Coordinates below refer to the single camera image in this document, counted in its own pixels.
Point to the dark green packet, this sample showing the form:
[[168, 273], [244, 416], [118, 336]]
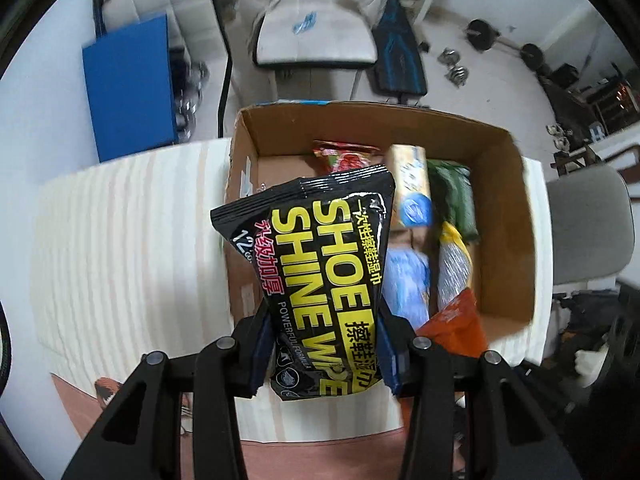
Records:
[[453, 197]]

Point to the white sofa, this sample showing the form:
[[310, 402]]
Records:
[[191, 23]]

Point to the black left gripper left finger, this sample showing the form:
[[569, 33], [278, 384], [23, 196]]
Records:
[[138, 434]]

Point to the black blue weight bench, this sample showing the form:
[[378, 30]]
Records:
[[399, 70]]

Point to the white cushioned chair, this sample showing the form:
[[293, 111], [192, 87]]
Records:
[[314, 33]]

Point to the orange red snack bag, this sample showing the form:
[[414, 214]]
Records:
[[457, 328]]

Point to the chrome dumbbell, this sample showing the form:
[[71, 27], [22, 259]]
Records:
[[457, 74]]

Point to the black barbell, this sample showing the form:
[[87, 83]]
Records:
[[482, 37]]

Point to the gold tissue pack blue label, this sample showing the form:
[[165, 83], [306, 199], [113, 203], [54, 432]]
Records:
[[412, 204]]

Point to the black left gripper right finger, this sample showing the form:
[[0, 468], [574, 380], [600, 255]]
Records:
[[507, 435]]

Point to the black shoe shine wipes pack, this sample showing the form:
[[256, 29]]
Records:
[[317, 246]]

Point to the blue board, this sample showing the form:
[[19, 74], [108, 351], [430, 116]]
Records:
[[129, 89]]

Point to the red snack packet in box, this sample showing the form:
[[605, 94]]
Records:
[[340, 156]]

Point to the light blue wet wipes pack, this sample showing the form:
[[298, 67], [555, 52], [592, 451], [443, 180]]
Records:
[[406, 285]]

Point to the black floor lamp pole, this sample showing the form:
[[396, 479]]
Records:
[[220, 73]]

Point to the yellow and silver packet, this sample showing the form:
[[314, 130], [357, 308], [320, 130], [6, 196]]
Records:
[[455, 267]]

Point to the grey office chair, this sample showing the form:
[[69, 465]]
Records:
[[592, 225]]

